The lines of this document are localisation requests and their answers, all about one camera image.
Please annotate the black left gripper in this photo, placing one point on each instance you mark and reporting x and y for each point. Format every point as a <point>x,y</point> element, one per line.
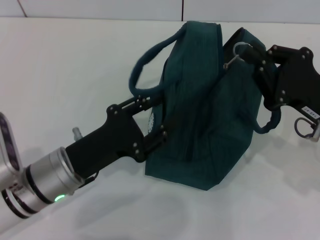
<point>112,142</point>

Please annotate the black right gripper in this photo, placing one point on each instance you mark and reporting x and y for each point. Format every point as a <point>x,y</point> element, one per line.
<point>297,80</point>

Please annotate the dark teal lunch bag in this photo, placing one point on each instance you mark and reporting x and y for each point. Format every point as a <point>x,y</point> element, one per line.
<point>200,112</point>

